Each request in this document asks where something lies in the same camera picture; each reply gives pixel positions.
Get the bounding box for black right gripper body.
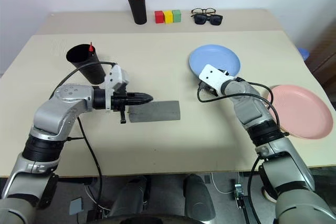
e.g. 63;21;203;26
197;80;220;98

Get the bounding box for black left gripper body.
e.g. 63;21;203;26
110;91;130;125

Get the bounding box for wide black cup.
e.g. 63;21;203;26
65;43;107;86

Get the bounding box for black framed clear glasses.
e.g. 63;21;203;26
190;7;217;18

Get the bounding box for grey rectangular block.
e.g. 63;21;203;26
128;100;182;124

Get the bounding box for blue plate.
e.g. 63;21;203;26
188;44;242;81

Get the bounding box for black sunglasses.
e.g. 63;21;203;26
193;14;224;27

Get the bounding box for green wooden block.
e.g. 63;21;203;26
172;9;183;23

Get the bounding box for red wooden block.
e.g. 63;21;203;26
154;10;165;24

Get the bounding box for yellow wooden block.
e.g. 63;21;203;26
163;10;174;24

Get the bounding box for tall black pen holder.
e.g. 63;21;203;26
127;0;148;25

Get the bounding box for dark rounded shape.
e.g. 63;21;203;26
108;175;152;220
182;173;217;222

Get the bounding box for pink plate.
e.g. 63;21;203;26
266;84;334;141

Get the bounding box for blue round container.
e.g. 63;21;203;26
297;47;311;63

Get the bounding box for green circuit board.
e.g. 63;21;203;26
233;183;245;199

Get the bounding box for small grey box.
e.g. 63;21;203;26
69;197;85;216

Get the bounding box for brown wooden furniture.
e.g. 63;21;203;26
305;20;336;91

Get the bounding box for black flat bar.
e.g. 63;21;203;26
235;195;254;224

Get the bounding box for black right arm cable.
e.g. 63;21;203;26
196;81;291;221

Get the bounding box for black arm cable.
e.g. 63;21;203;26
50;61;118;209
196;81;291;221

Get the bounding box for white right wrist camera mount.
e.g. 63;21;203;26
198;63;237;97

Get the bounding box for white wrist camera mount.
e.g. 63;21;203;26
198;63;237;97
100;63;130;111

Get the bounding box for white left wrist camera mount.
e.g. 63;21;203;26
100;63;130;111

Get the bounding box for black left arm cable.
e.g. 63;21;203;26
50;61;118;209

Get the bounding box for thin white cable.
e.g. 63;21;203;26
211;172;237;194

